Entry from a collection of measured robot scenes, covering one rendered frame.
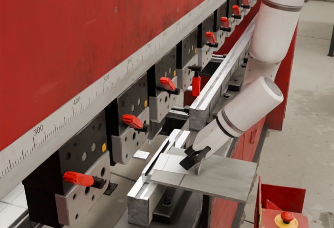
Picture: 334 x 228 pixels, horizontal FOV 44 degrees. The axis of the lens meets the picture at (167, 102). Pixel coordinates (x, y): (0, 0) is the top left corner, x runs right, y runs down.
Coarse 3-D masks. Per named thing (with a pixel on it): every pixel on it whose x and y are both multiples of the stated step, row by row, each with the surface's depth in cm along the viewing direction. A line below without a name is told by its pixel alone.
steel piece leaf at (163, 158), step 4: (160, 156) 122; (164, 156) 122; (168, 156) 122; (160, 160) 120; (164, 160) 120; (156, 164) 118; (160, 164) 118; (164, 164) 118; (156, 168) 117; (160, 168) 117
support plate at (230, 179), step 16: (208, 160) 121; (224, 160) 121; (240, 160) 121; (160, 176) 114; (176, 176) 114; (192, 176) 114; (208, 176) 114; (224, 176) 114; (240, 176) 114; (208, 192) 107; (224, 192) 107; (240, 192) 107
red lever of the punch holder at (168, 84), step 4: (160, 80) 95; (164, 80) 95; (168, 80) 95; (164, 84) 96; (168, 84) 96; (172, 84) 98; (164, 88) 103; (168, 88) 98; (172, 88) 99; (176, 88) 102; (168, 92) 103; (172, 92) 102; (176, 92) 102
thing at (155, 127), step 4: (164, 120) 119; (152, 124) 110; (156, 124) 113; (160, 124) 116; (152, 128) 110; (156, 128) 113; (160, 128) 117; (152, 132) 111; (156, 132) 114; (148, 136) 112; (152, 136) 111; (156, 136) 117; (152, 140) 115
